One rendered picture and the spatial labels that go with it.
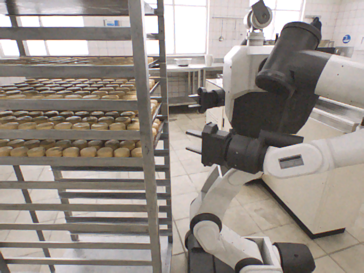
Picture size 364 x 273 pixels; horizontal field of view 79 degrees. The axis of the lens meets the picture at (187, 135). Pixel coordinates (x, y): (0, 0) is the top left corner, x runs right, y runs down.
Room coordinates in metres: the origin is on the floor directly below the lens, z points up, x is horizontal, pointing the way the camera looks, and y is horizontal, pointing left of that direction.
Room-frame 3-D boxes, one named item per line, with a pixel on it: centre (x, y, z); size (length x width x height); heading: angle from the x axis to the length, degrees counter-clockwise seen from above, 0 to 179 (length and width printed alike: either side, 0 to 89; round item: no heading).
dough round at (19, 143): (0.72, 0.62, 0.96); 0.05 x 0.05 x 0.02
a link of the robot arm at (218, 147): (0.52, -0.10, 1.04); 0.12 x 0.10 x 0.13; 59
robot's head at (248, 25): (0.80, -0.22, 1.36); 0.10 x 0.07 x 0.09; 179
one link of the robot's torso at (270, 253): (0.79, -0.35, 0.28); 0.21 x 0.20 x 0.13; 89
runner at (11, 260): (0.61, 0.42, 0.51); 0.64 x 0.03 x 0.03; 89
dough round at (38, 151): (0.65, 0.50, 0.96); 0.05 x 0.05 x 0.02
